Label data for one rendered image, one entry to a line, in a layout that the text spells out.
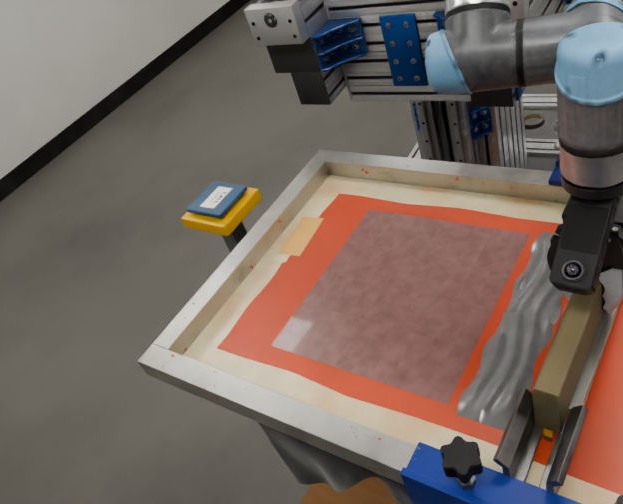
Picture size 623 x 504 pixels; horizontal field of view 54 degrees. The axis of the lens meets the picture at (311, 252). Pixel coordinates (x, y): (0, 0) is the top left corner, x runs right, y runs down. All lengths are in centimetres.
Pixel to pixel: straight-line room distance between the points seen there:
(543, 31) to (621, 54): 13
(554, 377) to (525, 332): 18
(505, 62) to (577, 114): 12
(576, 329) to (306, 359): 39
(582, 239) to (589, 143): 11
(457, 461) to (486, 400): 17
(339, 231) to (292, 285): 15
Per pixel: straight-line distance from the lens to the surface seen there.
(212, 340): 104
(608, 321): 87
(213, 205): 131
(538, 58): 74
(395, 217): 112
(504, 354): 88
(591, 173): 69
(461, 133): 174
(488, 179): 111
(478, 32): 75
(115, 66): 479
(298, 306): 102
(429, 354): 89
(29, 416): 270
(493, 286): 97
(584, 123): 66
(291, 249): 113
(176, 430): 226
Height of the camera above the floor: 166
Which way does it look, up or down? 39 degrees down
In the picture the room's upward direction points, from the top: 22 degrees counter-clockwise
